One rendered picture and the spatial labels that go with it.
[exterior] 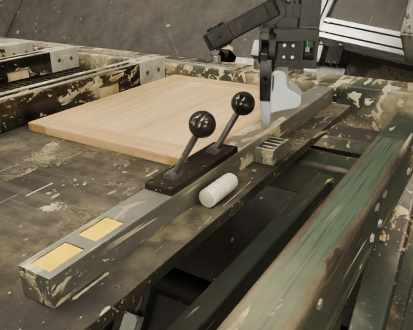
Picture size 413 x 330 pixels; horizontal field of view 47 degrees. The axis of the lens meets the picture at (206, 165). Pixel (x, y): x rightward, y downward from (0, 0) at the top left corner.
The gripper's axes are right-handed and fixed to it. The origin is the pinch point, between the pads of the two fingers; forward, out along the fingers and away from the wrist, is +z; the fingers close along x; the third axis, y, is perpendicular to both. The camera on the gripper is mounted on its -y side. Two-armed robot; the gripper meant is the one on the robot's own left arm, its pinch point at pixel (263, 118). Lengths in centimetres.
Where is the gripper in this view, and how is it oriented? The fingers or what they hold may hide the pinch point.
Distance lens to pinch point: 73.9
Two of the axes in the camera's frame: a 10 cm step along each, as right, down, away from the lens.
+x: 2.0, -3.9, 9.0
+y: 9.8, 0.8, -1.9
